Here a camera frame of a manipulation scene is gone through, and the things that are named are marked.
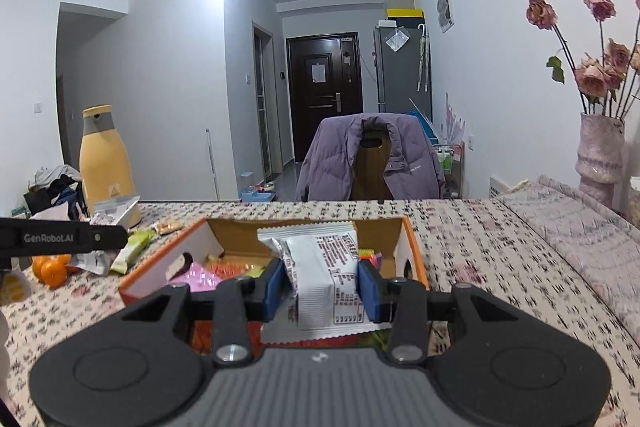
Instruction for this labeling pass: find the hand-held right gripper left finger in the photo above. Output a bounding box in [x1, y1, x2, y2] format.
[69, 258, 289, 367]

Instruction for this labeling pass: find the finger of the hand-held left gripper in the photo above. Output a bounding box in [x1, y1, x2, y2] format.
[82, 224, 129, 254]

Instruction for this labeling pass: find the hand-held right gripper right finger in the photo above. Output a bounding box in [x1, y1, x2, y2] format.
[356, 259, 577, 367]

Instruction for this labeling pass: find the white cookie snack packet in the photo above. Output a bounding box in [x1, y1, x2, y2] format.
[256, 221, 378, 342]
[65, 249, 119, 277]

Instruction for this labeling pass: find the large orange snack packet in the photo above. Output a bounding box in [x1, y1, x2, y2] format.
[202, 254, 273, 278]

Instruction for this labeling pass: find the red cardboard box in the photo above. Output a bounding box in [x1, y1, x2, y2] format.
[118, 217, 432, 355]

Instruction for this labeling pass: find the pink snack packet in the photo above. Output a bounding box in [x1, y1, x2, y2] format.
[167, 262, 223, 293]

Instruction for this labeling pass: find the green snack packet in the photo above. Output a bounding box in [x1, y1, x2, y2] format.
[110, 229, 157, 275]

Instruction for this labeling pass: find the white paper carton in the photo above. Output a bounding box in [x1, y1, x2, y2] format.
[90, 194, 142, 228]

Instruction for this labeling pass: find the pile of clothes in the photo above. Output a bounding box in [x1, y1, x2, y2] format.
[24, 164, 86, 220]

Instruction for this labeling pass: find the yellow bottle with grey cap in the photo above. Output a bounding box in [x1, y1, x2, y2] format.
[79, 105, 136, 208]

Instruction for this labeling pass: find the blue pet feeder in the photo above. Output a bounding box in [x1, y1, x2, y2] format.
[240, 171, 278, 202]

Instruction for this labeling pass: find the brown chair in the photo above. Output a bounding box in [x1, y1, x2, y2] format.
[350, 122, 396, 200]

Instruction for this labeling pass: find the purple jacket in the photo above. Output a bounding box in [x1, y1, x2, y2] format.
[296, 113, 446, 202]

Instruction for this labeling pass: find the storage rack with bottles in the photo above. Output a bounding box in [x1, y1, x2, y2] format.
[434, 142, 466, 198]

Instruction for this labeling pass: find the blue plastic item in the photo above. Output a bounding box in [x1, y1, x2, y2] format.
[407, 98, 440, 145]

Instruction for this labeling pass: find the dark brown door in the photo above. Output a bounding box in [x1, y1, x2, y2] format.
[286, 32, 362, 162]

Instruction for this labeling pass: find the glass side door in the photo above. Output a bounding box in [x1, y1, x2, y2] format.
[251, 22, 276, 180]

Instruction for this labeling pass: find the pink white striped item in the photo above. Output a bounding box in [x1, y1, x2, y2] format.
[444, 91, 468, 142]

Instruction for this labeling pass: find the folded patterned cloth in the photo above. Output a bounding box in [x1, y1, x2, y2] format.
[492, 176, 640, 343]

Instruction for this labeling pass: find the grey fridge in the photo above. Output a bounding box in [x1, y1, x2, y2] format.
[373, 23, 433, 115]

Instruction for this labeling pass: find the white folded umbrella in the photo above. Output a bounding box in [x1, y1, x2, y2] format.
[416, 23, 431, 94]

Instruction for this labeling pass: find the clear plastic bag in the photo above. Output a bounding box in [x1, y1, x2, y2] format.
[384, 27, 408, 52]

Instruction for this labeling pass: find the pink speckled vase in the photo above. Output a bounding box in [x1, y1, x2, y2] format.
[575, 112, 626, 210]

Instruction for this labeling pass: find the clear food jar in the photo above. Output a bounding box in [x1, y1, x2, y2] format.
[627, 177, 640, 228]

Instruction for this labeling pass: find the yellow box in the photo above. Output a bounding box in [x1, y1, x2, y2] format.
[386, 8, 425, 24]

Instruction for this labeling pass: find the dried rose bouquet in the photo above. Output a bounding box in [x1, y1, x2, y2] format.
[519, 0, 640, 118]

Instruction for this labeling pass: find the white mop handle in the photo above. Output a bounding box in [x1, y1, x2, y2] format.
[206, 129, 221, 201]

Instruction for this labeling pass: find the wall poster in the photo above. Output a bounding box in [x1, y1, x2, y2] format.
[436, 0, 455, 34]

